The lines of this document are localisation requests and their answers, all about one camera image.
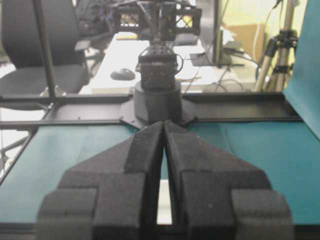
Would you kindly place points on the teal table mat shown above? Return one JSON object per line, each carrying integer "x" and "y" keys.
{"x": 54, "y": 149}

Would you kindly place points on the black office chair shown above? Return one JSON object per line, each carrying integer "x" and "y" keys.
{"x": 21, "y": 40}

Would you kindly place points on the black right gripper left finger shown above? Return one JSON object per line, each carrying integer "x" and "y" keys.
{"x": 110, "y": 196}

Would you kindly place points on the black computer mouse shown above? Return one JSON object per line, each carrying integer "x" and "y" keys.
{"x": 123, "y": 74}

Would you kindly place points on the white plastic tray case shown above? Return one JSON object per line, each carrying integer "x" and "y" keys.
{"x": 164, "y": 213}

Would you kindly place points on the camera tripod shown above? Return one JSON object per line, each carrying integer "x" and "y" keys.
{"x": 274, "y": 71}

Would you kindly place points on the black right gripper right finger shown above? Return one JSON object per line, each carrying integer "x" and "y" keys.
{"x": 219, "y": 196}

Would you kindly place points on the white desk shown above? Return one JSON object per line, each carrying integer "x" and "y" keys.
{"x": 156, "y": 65}

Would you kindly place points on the black metal frame rail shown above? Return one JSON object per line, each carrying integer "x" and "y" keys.
{"x": 102, "y": 110}

